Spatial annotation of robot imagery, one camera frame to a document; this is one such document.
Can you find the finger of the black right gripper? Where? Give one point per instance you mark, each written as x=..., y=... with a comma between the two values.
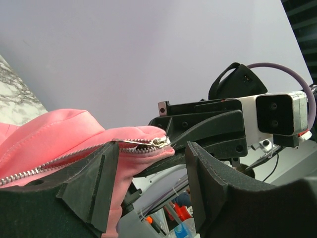
x=221, y=134

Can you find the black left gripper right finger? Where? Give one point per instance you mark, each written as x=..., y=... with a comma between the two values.
x=229, y=204

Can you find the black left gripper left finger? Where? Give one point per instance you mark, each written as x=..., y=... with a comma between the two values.
x=68, y=197

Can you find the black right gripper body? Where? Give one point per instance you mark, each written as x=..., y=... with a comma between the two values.
x=202, y=106

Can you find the pink zip jacket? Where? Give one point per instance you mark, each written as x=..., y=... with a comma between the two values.
x=61, y=132

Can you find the silver zipper pull tab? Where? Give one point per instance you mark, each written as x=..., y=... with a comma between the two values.
x=156, y=142

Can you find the person in blue shirt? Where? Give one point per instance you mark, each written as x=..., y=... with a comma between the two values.
x=183, y=199

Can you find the clear plastic water bottle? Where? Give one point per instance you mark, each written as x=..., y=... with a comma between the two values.
x=186, y=229

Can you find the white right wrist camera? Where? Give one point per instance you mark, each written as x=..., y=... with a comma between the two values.
x=282, y=116

